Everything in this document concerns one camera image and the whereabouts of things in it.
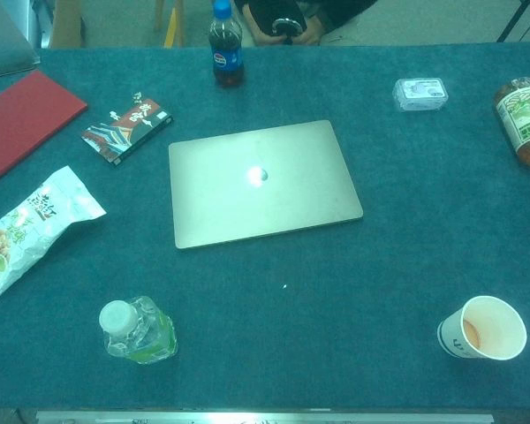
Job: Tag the red hardcover notebook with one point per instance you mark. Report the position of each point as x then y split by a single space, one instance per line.
22 123

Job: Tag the white peanut snack bag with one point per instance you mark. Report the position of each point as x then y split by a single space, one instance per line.
31 229

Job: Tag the wooden panel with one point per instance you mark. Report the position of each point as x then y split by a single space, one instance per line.
66 26

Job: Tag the aluminium rail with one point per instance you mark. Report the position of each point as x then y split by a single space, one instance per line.
265 417

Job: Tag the brown tea bottle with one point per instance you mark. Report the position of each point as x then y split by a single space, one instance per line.
523 123

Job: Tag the palace print book box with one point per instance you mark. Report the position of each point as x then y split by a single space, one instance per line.
128 128

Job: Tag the cola bottle blue cap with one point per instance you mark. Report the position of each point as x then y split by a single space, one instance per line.
226 57

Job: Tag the black tripod leg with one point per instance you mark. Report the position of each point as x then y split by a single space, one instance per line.
514 20

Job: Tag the white paper cup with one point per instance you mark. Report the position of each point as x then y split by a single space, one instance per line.
490 327

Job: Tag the teal table cloth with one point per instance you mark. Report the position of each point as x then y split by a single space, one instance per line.
402 221

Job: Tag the seated person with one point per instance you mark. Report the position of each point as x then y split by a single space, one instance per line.
331 13

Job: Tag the clear purple plastic box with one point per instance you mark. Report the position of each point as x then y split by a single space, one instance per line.
419 93

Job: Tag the black round gadget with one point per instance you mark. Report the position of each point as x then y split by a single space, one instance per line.
287 26

